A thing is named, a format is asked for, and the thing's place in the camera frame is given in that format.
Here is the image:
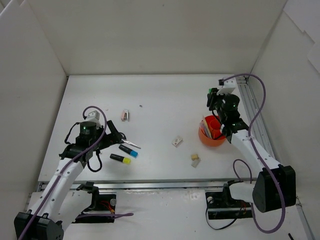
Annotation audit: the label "yellow black highlighter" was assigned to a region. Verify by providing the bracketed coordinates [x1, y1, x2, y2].
[109, 153, 131, 165]

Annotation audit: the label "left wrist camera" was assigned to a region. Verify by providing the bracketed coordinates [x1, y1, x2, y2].
[85, 110, 100, 126]

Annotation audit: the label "purple cable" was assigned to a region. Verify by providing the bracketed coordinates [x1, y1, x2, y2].
[17, 105, 134, 240]
[222, 72, 287, 234]

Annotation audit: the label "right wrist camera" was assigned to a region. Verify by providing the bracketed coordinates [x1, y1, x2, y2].
[217, 77, 237, 96]

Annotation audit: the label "pale yellow pen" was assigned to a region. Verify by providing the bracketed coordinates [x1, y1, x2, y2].
[202, 118, 211, 138]

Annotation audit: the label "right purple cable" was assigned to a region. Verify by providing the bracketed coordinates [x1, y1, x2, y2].
[222, 72, 287, 234]

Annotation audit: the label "yellow eraser block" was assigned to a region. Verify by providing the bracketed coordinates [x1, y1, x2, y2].
[190, 154, 199, 161]

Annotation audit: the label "small scissors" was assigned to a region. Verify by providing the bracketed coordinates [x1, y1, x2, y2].
[122, 139, 141, 149]

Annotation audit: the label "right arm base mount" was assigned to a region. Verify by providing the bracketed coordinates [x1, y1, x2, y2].
[205, 180, 253, 231]

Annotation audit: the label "aluminium rail right side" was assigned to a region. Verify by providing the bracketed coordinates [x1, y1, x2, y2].
[236, 73, 317, 240]

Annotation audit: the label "aluminium rail front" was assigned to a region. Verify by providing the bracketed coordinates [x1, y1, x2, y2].
[37, 178, 251, 192]

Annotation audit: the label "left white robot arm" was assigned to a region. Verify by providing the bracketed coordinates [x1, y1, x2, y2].
[14, 117, 122, 240]

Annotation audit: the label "pink white stapler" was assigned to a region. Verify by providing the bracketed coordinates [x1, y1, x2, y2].
[120, 109, 130, 122]

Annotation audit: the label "purple pen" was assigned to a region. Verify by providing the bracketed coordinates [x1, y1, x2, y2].
[199, 123, 208, 138]

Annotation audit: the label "orange pen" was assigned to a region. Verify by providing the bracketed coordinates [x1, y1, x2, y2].
[200, 115, 205, 129]

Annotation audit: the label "blue black highlighter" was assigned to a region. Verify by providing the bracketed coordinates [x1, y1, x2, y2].
[118, 144, 138, 158]

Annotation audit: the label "green black highlighter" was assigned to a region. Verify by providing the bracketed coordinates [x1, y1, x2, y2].
[208, 88, 219, 95]

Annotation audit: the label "aluminium rail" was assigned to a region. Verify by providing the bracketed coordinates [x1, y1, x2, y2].
[37, 178, 251, 192]
[236, 73, 317, 240]

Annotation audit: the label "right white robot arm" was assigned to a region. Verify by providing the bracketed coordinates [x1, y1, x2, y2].
[207, 88, 296, 213]

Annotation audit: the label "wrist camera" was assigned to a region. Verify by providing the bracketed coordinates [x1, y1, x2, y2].
[85, 110, 100, 126]
[217, 77, 237, 96]

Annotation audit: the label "white pink eraser box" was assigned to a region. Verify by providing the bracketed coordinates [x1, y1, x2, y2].
[171, 135, 183, 147]

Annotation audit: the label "white eraser block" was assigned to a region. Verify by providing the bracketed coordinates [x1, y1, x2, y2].
[191, 158, 201, 168]

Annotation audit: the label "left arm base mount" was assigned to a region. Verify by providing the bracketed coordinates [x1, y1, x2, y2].
[73, 181, 117, 224]

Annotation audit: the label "orange round divided container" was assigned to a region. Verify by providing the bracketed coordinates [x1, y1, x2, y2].
[198, 115, 226, 147]

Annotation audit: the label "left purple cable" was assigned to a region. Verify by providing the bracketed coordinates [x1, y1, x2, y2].
[17, 105, 134, 240]

